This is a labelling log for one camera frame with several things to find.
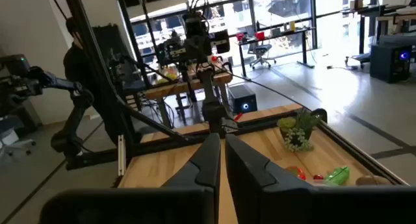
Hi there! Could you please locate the small potted green plant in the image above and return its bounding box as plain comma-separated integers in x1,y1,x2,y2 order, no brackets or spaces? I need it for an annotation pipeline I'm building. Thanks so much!
277,108,322,153

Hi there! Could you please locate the person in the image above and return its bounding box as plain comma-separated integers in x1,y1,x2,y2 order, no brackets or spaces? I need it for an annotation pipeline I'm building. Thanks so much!
62,17,100,92

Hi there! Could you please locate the wooden background workbench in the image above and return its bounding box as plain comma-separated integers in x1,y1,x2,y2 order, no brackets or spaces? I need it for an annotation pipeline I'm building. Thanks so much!
142,63,233,127

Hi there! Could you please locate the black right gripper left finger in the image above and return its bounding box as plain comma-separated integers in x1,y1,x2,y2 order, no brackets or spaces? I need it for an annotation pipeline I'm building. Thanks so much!
38,132,222,224

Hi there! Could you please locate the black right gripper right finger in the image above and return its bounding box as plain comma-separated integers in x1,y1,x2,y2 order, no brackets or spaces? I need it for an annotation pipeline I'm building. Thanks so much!
225,134,416,224

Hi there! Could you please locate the brown toy kiwi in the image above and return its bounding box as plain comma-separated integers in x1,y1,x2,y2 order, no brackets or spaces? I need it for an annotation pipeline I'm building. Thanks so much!
355,175,393,187

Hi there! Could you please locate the small green toy pepper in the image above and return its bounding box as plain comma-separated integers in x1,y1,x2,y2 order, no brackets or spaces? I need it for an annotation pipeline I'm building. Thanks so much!
324,166,351,187

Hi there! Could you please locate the black office desk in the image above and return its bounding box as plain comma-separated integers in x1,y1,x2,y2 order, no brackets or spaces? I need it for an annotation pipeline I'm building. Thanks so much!
238,27,317,79

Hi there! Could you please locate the black computer tower blue light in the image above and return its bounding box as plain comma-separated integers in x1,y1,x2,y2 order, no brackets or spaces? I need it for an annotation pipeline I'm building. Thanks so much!
369,44,412,84
228,84,258,114

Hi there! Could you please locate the grey office chair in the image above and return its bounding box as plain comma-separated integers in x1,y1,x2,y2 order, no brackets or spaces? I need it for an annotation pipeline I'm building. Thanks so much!
248,43,277,69

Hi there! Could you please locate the red toy strawberry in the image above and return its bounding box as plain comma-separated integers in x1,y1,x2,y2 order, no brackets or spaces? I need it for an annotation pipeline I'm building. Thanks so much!
285,165,307,181

